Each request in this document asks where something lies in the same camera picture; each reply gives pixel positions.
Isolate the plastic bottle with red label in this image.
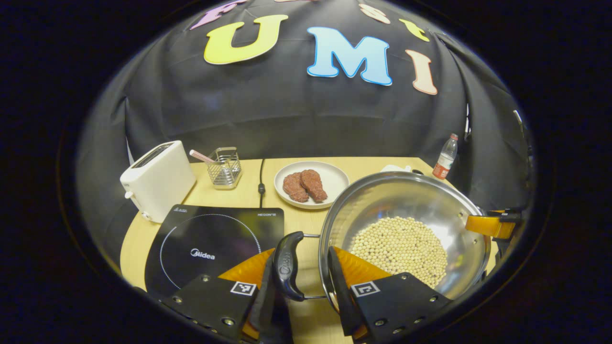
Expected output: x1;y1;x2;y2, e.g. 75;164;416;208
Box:
432;133;459;181

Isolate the round white plate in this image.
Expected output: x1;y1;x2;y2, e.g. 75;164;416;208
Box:
274;161;350;210

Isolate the small wire mesh basket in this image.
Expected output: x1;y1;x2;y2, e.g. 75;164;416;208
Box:
207;147;242;190

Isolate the white toaster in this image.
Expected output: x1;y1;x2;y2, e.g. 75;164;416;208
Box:
120;140;197;224

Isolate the steel pot with black handles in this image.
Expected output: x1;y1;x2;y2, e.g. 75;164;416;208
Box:
273;171;493;313

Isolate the brown meat piece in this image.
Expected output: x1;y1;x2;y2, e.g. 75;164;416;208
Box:
300;169;328;203
283;172;310;203

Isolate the black backdrop cloth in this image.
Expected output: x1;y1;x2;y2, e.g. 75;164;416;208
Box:
76;0;534;273

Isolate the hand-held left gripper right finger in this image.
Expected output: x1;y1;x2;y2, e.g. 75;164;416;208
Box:
327;246;452;344

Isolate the pile of beige beans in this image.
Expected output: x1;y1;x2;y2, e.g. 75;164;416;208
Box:
349;216;449;289

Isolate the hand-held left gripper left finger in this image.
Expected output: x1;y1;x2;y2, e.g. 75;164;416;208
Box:
159;247;293;344

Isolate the black induction cooktop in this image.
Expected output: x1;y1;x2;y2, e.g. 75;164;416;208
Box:
144;204;285;299

